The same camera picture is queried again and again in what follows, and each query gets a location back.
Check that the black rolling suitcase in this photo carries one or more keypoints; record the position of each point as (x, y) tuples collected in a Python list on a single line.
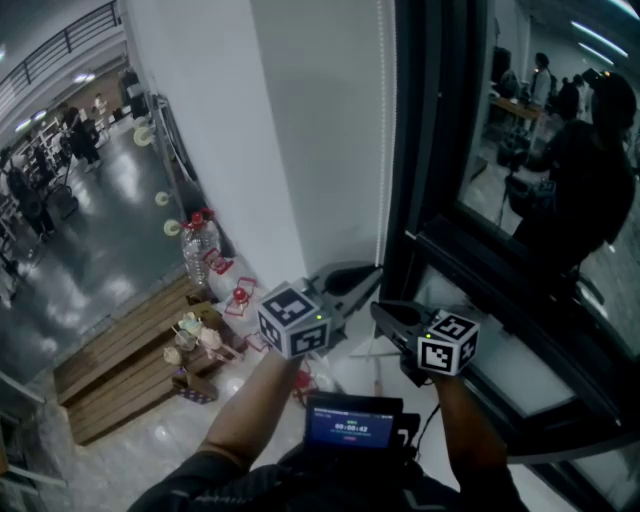
[(67, 202)]

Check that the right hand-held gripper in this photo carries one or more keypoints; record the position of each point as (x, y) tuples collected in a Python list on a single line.
[(447, 350)]

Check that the black framed window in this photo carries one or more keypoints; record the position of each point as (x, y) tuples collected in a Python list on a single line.
[(435, 150)]

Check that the teal topped drink cup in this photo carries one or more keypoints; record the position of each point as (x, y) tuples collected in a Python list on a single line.
[(191, 322)]

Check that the person's right forearm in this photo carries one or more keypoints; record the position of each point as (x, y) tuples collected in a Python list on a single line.
[(470, 430)]

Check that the brown paper bag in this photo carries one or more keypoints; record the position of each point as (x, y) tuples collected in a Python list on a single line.
[(202, 302)]

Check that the pink drink cup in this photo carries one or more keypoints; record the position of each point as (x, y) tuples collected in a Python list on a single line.
[(210, 339)]

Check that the black chest-mounted display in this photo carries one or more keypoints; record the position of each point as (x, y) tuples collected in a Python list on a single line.
[(350, 425)]

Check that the clear plastic cup with straw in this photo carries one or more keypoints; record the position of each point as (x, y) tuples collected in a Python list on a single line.
[(185, 340)]

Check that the black equipment stand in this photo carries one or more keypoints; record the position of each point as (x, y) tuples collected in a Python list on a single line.
[(134, 95)]

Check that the person's left forearm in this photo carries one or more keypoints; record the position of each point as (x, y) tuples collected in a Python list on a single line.
[(250, 415)]

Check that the grey metal cart with casters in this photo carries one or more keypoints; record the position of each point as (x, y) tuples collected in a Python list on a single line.
[(167, 150)]

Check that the white storage shelf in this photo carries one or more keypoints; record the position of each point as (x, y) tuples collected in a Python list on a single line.
[(45, 142)]

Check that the wooden step platform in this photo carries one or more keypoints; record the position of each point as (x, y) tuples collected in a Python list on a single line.
[(120, 370)]

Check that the person's grey shirt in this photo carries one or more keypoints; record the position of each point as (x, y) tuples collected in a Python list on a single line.
[(200, 487)]

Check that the black mezzanine railing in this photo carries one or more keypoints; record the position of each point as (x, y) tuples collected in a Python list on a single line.
[(60, 45)]

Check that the cream drink cup with straw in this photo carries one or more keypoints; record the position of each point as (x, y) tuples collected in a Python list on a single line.
[(172, 356)]

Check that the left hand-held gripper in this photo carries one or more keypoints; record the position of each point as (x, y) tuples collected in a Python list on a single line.
[(292, 322)]

